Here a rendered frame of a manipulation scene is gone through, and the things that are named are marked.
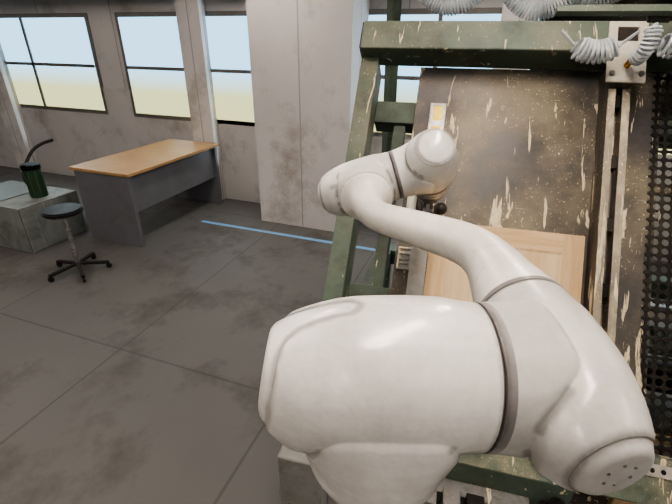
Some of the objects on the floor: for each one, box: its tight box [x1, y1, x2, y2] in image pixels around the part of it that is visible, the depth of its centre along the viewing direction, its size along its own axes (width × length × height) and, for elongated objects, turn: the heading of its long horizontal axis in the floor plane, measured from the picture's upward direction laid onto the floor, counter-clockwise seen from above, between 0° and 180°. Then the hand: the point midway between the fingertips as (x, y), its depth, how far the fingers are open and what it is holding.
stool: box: [40, 203, 112, 283], centre depth 358 cm, size 50×48×60 cm
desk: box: [68, 139, 223, 247], centre depth 467 cm, size 72×146×75 cm, turn 159°
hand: (428, 206), depth 117 cm, fingers closed
